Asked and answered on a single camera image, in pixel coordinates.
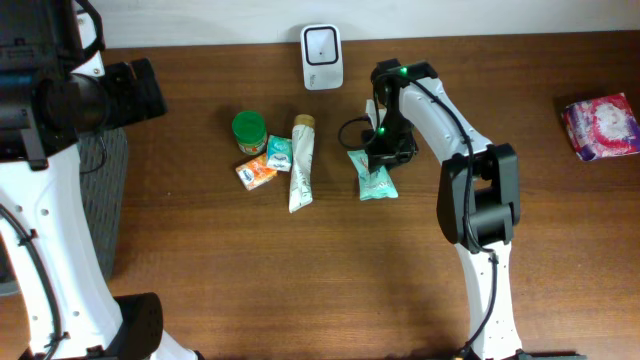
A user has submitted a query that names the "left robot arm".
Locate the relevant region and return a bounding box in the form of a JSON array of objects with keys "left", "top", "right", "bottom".
[{"left": 1, "top": 1, "right": 198, "bottom": 359}]

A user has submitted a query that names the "green lid jar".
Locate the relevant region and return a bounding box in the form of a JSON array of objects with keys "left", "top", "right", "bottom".
[{"left": 232, "top": 111, "right": 268, "bottom": 155}]

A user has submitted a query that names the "white tube brown cap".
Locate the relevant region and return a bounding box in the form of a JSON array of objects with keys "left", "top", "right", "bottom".
[{"left": 289, "top": 114, "right": 315, "bottom": 213}]

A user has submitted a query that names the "red purple snack package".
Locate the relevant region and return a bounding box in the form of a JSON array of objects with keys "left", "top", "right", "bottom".
[{"left": 561, "top": 93, "right": 639, "bottom": 162}]

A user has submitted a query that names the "grey plastic mesh basket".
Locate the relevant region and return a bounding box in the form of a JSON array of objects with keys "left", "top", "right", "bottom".
[{"left": 78, "top": 129, "right": 129, "bottom": 280}]

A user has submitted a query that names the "mint green wipes packet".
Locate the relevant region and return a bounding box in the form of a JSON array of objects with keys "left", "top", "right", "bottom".
[{"left": 347, "top": 150, "right": 398, "bottom": 201}]

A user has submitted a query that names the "orange small packet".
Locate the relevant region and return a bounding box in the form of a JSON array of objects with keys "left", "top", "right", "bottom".
[{"left": 235, "top": 153, "right": 278, "bottom": 191}]

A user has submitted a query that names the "teal small tissue pack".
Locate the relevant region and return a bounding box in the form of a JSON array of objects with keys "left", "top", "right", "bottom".
[{"left": 266, "top": 135, "right": 292, "bottom": 172}]

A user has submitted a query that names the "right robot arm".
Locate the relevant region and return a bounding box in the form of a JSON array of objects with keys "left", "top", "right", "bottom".
[{"left": 363, "top": 59, "right": 522, "bottom": 359}]

